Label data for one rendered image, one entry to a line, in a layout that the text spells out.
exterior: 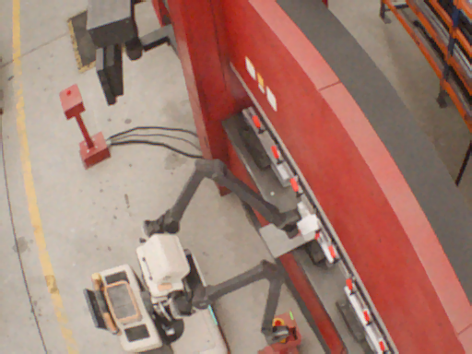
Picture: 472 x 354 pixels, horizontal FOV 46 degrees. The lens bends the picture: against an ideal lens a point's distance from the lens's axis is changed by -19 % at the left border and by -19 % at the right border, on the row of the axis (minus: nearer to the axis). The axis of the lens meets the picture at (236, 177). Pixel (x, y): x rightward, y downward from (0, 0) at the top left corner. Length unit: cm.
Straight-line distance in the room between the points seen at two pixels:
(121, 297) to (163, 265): 59
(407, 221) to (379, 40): 364
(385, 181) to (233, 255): 251
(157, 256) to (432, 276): 151
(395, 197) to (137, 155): 314
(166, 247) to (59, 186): 211
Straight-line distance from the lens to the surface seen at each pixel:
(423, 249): 203
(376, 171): 212
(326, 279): 347
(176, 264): 304
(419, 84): 531
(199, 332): 404
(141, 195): 478
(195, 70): 346
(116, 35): 325
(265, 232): 344
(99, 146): 494
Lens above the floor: 415
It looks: 61 degrees down
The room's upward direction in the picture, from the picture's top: 10 degrees counter-clockwise
